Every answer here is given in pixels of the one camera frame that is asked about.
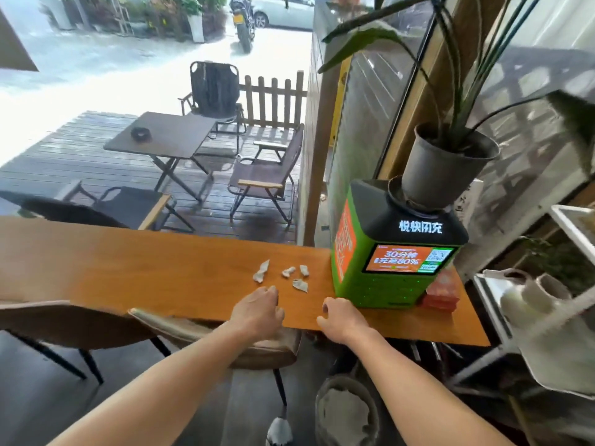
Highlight person's left hand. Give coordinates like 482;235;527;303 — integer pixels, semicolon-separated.
228;286;286;341

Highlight person's right hand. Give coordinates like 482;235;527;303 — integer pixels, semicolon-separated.
317;297;371;346

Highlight person's right forearm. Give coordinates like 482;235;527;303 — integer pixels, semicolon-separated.
353;327;514;446

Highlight person's left forearm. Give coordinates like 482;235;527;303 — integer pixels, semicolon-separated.
46;320;247;446

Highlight grey waste bin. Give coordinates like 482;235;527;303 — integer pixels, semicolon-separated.
315;374;383;446

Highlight person's shoe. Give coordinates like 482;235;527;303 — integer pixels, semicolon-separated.
265;416;294;446

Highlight white shelf tray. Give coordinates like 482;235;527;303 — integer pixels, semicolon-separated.
474;269;595;398

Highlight brown leather stool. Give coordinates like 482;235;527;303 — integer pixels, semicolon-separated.
0;299;159;386
128;307;303;407

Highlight green charging station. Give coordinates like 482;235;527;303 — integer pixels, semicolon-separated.
330;178;470;310

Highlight orange tissue pack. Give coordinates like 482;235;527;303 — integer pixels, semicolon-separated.
421;269;461;313

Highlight black pot saucer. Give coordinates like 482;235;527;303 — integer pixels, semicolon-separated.
388;176;454;214

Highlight black folding chair wooden armrests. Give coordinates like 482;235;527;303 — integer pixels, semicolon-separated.
178;61;247;156
0;180;196;233
227;123;306;226

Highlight wooden table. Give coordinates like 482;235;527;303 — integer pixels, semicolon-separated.
0;216;491;348

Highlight white printed carton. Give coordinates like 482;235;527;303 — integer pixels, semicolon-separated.
453;178;484;228

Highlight white ceramic vase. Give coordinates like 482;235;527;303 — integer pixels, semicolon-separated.
500;273;575;328

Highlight dark outdoor folding table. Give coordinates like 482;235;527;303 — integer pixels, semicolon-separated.
103;111;218;204

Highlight painted wooden partition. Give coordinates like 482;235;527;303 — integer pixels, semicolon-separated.
297;0;436;249

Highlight wooden picket fence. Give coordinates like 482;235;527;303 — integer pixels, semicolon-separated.
239;70;307;131

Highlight white metal shelf rack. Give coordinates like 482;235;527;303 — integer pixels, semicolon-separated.
446;204;595;391

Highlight green leafy plant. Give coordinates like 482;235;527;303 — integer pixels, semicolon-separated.
317;0;595;177

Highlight wooden lattice fence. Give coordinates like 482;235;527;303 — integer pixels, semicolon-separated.
464;46;595;228

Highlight black motorcycle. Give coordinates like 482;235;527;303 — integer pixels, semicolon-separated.
229;0;257;54

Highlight white planter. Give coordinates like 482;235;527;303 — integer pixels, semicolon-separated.
187;13;205;43

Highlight silver car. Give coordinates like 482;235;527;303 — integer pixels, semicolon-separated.
250;0;317;31

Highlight green shrubs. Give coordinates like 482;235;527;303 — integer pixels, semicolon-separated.
79;0;229;40

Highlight dark awning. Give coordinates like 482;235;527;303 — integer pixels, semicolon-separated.
0;6;39;72

